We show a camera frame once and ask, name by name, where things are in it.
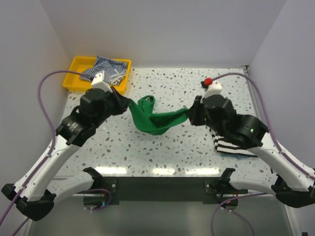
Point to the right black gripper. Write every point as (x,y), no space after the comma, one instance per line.
(193,111)

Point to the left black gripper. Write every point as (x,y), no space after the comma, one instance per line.
(122,103)

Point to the green tank top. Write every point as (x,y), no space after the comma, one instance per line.
(152,123)

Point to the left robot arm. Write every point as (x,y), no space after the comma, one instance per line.
(31,194)

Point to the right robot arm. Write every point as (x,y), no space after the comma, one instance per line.
(291,182)

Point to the blue striped tank top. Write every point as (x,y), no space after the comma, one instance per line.
(115,69)

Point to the black white striped tank top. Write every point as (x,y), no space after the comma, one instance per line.
(221,145)

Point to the blue folded tank top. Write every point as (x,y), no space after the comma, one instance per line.
(235,155)

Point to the yellow plastic tray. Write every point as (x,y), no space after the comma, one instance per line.
(72,82)

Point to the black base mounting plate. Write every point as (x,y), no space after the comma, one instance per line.
(207,190)

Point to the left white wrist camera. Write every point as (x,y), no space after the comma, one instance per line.
(100,81)

